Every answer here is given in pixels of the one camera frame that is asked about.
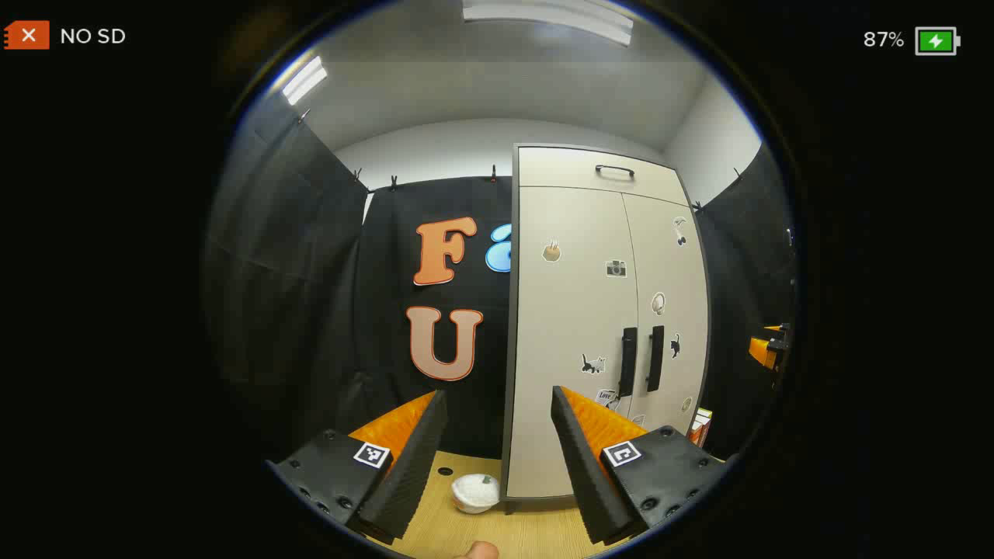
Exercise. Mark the wide ceiling light panel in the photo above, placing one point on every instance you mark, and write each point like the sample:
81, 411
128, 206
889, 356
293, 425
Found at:
543, 17

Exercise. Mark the white double-door shoe cabinet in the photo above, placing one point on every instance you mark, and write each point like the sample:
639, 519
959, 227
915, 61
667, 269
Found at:
559, 167

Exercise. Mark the long ceiling light strip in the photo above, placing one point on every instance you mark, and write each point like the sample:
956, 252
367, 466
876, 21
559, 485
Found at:
304, 80

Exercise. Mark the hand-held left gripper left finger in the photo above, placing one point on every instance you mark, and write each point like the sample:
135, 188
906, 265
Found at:
411, 466

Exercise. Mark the white and orange box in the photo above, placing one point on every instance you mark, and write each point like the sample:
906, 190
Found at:
694, 436

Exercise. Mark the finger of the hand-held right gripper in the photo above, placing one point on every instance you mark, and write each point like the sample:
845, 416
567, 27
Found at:
762, 349

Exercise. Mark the black backdrop cloth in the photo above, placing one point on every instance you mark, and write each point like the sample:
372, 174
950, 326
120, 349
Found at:
311, 295

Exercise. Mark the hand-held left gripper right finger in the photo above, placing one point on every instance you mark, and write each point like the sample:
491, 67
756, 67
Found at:
582, 458

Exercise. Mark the yellow and white box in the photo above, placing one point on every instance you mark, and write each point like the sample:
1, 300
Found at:
705, 414

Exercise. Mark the white bowl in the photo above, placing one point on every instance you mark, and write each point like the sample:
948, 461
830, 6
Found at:
475, 493

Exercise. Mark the white cabinet door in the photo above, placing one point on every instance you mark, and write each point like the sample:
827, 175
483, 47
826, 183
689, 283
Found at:
683, 272
567, 310

